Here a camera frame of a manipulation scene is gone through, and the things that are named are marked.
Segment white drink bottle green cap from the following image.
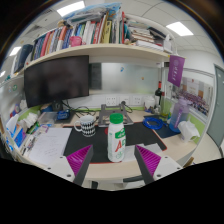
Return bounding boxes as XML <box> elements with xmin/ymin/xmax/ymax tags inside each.
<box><xmin>107</xmin><ymin>112</ymin><xmax>127</xmax><ymax>163</ymax></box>

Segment clear plastic box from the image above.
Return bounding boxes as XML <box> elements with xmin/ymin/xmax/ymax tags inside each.
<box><xmin>37</xmin><ymin>111</ymin><xmax>58</xmax><ymax>127</ymax></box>

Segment small blue device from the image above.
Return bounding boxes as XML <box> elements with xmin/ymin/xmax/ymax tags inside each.
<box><xmin>55</xmin><ymin>109</ymin><xmax>71</xmax><ymax>122</ymax></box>

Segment group photo poster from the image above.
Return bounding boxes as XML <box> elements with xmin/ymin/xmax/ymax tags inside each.
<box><xmin>171</xmin><ymin>76</ymin><xmax>214</xmax><ymax>116</ymax></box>

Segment ceiling light panels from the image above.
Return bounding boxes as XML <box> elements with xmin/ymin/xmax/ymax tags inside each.
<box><xmin>0</xmin><ymin>0</ymin><xmax>194</xmax><ymax>78</ymax></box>

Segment grey door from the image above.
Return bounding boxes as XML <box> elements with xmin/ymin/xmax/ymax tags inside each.
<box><xmin>206</xmin><ymin>64</ymin><xmax>224</xmax><ymax>148</ymax></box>

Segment dark wine bottle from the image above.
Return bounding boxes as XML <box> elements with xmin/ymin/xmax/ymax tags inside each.
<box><xmin>154</xmin><ymin>80</ymin><xmax>164</xmax><ymax>108</ymax></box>

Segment black desk mat red edge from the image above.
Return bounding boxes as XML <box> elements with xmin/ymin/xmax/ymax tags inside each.
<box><xmin>62</xmin><ymin>121</ymin><xmax>168</xmax><ymax>164</ymax></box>

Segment dark blue mouse pad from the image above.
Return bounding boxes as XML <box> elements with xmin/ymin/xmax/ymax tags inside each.
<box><xmin>153</xmin><ymin>123</ymin><xmax>183</xmax><ymax>139</ymax></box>

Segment crumpled white tissue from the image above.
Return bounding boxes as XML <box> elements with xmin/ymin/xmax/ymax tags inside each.
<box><xmin>177</xmin><ymin>119</ymin><xmax>201</xmax><ymax>144</ymax></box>

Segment white jar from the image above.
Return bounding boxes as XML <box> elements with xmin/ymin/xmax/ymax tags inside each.
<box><xmin>144</xmin><ymin>95</ymin><xmax>157</xmax><ymax>111</ymax></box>

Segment black cables bundle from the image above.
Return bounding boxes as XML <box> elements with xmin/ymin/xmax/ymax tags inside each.
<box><xmin>61</xmin><ymin>99</ymin><xmax>101</xmax><ymax>119</ymax></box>

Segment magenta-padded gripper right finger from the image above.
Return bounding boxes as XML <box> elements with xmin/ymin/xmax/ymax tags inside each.
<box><xmin>133</xmin><ymin>144</ymin><xmax>184</xmax><ymax>186</ymax></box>

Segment white wall socket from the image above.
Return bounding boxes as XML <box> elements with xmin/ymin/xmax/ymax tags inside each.
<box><xmin>105</xmin><ymin>95</ymin><xmax>118</xmax><ymax>107</ymax></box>
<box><xmin>119</xmin><ymin>95</ymin><xmax>130</xmax><ymax>106</ymax></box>
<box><xmin>132</xmin><ymin>95</ymin><xmax>143</xmax><ymax>106</ymax></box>

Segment purple hanging banner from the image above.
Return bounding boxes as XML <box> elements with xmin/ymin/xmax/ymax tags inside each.
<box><xmin>167</xmin><ymin>54</ymin><xmax>186</xmax><ymax>88</ymax></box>

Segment grey metal laptop stand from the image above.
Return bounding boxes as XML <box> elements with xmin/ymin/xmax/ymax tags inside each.
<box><xmin>97</xmin><ymin>103</ymin><xmax>135</xmax><ymax>128</ymax></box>

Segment open white notebook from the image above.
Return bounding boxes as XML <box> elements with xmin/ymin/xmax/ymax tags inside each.
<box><xmin>28</xmin><ymin>127</ymin><xmax>73</xmax><ymax>167</ymax></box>

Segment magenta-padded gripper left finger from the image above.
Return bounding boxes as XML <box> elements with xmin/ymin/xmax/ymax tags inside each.
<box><xmin>43</xmin><ymin>144</ymin><xmax>95</xmax><ymax>187</ymax></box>

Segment black computer monitor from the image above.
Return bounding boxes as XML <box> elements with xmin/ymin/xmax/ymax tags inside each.
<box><xmin>23</xmin><ymin>54</ymin><xmax>90</xmax><ymax>113</ymax></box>

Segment black white checkered mug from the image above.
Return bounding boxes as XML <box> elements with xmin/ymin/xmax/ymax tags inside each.
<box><xmin>73</xmin><ymin>115</ymin><xmax>97</xmax><ymax>138</ymax></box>

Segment coiled blue cable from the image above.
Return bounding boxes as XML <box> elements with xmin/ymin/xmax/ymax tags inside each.
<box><xmin>142</xmin><ymin>115</ymin><xmax>165</xmax><ymax>130</ymax></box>

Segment wooden shelf with books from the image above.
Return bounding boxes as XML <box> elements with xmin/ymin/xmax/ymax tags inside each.
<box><xmin>11</xmin><ymin>3</ymin><xmax>178</xmax><ymax>73</ymax></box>

